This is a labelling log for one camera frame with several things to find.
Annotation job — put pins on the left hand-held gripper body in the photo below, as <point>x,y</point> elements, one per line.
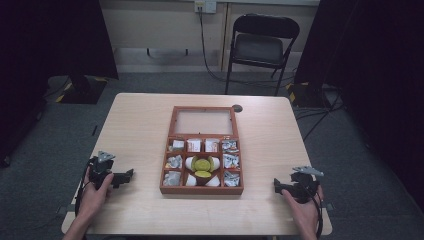
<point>100,168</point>

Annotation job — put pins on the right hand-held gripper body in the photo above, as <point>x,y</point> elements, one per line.
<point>305,186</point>

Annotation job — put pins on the person's right hand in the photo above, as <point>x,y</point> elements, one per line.
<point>307,215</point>

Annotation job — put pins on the person's left hand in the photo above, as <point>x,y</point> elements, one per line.
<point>93,201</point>

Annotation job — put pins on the silver foil packet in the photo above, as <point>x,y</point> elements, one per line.
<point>174,161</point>
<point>172,178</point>

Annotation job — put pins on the silver blue packet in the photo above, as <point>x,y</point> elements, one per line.
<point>231,179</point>
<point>231,161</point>
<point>229,146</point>

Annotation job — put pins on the white grey packet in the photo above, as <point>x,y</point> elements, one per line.
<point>177,145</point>

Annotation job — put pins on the white ceramic cup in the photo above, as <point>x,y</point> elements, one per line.
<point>213,182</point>
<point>190,181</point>
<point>188,163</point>
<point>216,163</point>

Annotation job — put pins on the brown wooden compartment box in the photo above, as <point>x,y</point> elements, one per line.
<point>173,130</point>

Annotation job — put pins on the white orange packet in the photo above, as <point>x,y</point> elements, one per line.
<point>211,145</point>
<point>193,145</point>

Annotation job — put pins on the flat green lid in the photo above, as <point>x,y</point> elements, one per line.
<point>203,174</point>

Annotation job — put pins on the black stand base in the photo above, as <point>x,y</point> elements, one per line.
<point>306,95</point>
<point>83,91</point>

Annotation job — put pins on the round black table grommet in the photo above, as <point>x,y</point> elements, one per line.
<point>237,108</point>

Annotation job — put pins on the dark curtain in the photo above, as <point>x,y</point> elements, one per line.
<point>376,66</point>
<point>40,50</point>

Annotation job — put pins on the black folding chair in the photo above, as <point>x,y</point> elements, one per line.
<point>258,48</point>

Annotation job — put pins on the grey table bracket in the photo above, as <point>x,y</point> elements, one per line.
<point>328,206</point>
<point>65,210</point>

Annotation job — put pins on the white wall socket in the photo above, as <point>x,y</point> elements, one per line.
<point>205,6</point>

